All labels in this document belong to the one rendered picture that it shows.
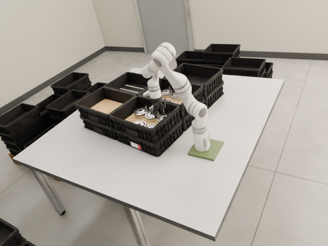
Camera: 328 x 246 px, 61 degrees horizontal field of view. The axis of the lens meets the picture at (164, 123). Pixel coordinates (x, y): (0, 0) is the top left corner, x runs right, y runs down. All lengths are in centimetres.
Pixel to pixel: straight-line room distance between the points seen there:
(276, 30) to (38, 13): 382
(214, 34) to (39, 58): 300
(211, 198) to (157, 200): 29
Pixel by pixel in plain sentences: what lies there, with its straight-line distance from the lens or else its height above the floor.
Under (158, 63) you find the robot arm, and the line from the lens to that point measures 135.
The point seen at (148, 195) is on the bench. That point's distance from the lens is 159.
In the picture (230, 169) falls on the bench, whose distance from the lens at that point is 166.
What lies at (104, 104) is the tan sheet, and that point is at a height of 83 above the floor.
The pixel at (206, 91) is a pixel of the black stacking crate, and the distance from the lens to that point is 209.
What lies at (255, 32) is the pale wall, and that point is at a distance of 470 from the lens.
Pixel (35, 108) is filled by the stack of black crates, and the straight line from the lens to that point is 325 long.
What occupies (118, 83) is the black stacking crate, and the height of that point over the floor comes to 88.
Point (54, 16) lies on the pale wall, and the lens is 555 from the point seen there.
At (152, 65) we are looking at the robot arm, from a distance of 152.
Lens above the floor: 187
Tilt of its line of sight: 34 degrees down
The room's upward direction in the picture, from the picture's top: 12 degrees counter-clockwise
